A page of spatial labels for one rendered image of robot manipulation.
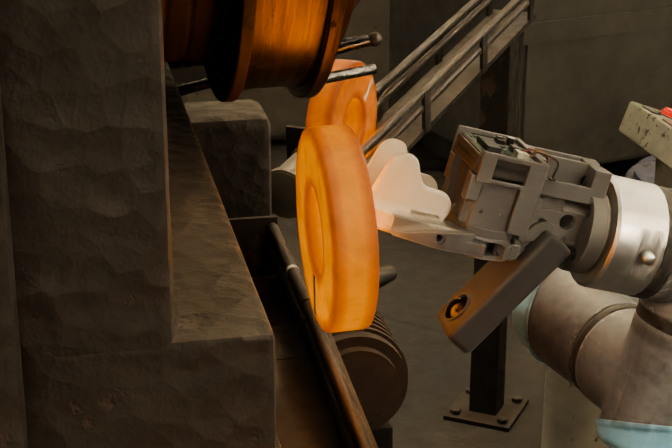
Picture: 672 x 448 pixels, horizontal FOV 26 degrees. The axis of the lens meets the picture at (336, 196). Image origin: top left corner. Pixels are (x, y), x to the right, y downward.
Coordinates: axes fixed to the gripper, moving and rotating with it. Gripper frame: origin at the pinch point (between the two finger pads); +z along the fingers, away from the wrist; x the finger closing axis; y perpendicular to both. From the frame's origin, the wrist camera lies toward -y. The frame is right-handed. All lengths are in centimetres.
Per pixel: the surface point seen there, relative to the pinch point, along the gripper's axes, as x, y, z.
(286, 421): -2.7, -19.5, -1.8
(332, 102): -62, -6, -14
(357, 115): -70, -9, -20
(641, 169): -122, -20, -87
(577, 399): -79, -45, -67
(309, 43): -4.3, 10.5, 4.2
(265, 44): -4.2, 9.7, 7.5
